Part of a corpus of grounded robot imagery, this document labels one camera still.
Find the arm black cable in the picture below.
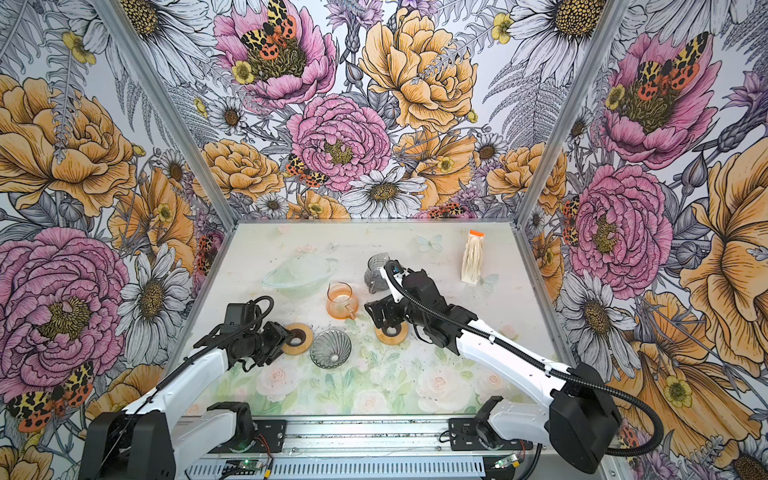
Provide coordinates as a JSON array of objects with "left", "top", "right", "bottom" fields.
[
  {"left": 383, "top": 259, "right": 665, "bottom": 458},
  {"left": 89, "top": 295, "right": 276, "bottom": 480}
]

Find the clear grey glass dripper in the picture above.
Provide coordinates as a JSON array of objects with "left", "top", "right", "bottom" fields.
[{"left": 309, "top": 329, "right": 352, "bottom": 370}]

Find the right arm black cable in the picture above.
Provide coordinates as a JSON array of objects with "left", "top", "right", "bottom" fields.
[{"left": 383, "top": 259, "right": 665, "bottom": 458}]

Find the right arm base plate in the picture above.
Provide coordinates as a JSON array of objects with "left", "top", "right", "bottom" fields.
[{"left": 441, "top": 417, "right": 534, "bottom": 451}]

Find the grey glass pitcher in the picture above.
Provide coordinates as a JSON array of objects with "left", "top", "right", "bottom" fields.
[{"left": 364, "top": 253, "right": 390, "bottom": 294}]

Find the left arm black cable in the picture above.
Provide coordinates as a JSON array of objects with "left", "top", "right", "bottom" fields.
[{"left": 89, "top": 295, "right": 276, "bottom": 480}]

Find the aluminium frame rail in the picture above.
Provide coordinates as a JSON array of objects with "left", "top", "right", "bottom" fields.
[{"left": 176, "top": 414, "right": 587, "bottom": 479}]

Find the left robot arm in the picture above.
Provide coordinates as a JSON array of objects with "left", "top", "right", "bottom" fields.
[{"left": 78, "top": 321, "right": 293, "bottom": 479}]

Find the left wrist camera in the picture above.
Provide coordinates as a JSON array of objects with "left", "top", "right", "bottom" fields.
[{"left": 220, "top": 300, "right": 264, "bottom": 335}]

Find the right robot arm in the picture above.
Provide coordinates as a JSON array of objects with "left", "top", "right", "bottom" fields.
[{"left": 365, "top": 261, "right": 621, "bottom": 474}]

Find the orange glass carafe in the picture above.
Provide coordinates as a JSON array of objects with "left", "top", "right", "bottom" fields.
[{"left": 326, "top": 282, "right": 359, "bottom": 320}]

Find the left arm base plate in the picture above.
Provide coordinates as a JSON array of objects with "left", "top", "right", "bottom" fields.
[{"left": 232, "top": 420, "right": 288, "bottom": 454}]

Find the coffee filter pack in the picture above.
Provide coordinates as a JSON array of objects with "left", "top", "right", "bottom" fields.
[{"left": 460, "top": 230, "right": 485, "bottom": 285}]

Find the wooden dripper ring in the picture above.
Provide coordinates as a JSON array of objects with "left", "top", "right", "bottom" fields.
[
  {"left": 374, "top": 320, "right": 410, "bottom": 346},
  {"left": 280, "top": 322, "right": 315, "bottom": 356}
]

